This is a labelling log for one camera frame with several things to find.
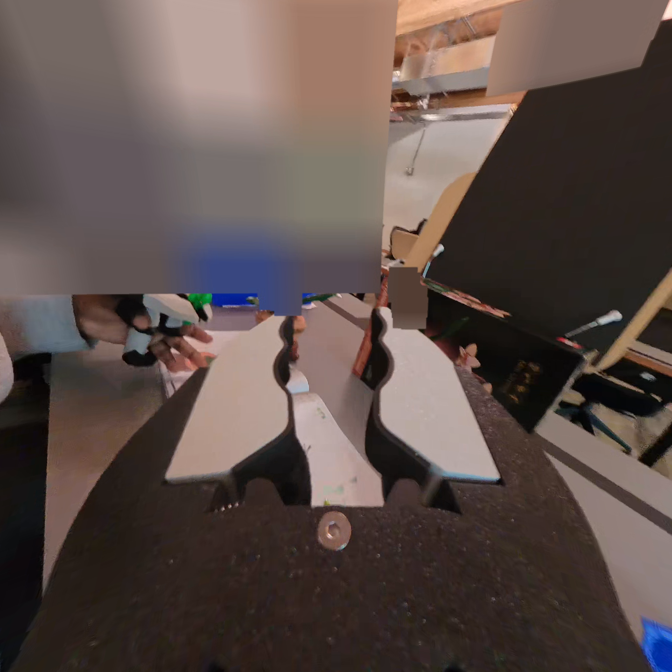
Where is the grey desk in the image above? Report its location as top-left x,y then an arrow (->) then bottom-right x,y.
42,294 -> 672,672

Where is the blue plastic bin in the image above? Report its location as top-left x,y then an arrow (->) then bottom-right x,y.
640,615 -> 672,672

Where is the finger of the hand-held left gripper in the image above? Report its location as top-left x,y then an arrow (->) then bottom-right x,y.
143,294 -> 212,323

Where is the metal ceiling duct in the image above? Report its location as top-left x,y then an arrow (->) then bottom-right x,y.
399,50 -> 494,95

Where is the person's left forearm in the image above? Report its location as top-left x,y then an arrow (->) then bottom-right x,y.
0,295 -> 98,363

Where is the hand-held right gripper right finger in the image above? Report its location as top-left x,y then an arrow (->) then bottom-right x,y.
363,307 -> 502,486

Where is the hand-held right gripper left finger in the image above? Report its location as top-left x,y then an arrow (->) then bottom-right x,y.
164,314 -> 312,486

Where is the black board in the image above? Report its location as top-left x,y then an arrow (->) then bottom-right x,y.
424,16 -> 672,339

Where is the white instruction booklet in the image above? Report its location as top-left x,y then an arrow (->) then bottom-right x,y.
157,352 -> 386,509

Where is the dark brick set box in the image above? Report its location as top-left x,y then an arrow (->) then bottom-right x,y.
352,278 -> 589,432

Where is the person's left hand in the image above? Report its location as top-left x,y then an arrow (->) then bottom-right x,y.
73,295 -> 215,368

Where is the tan plywood chair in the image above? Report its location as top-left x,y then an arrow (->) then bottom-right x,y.
391,172 -> 480,271

